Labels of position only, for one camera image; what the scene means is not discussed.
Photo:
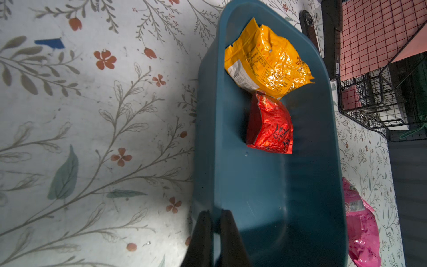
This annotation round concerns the black wire desk organizer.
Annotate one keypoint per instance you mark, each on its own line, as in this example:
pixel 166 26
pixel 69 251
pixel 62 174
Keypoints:
pixel 383 67

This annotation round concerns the black stapler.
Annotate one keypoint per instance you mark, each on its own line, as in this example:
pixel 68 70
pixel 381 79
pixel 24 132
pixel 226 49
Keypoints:
pixel 323 27

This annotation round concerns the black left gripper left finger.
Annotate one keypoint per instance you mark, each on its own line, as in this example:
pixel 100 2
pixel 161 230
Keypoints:
pixel 199 253

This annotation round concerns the pink tea bag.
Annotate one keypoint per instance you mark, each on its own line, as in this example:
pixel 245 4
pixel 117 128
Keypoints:
pixel 363 232

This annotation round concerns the yellow tea bag in box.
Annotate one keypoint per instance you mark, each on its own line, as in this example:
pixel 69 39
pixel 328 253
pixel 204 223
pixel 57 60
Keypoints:
pixel 260 60

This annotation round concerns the teal plastic storage box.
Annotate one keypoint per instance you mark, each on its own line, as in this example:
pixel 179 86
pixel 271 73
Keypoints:
pixel 289 209

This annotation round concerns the red tea bag in box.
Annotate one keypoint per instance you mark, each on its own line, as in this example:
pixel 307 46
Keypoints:
pixel 270 127

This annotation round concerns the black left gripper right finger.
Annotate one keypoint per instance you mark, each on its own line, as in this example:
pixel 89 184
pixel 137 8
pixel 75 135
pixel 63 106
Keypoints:
pixel 233 252

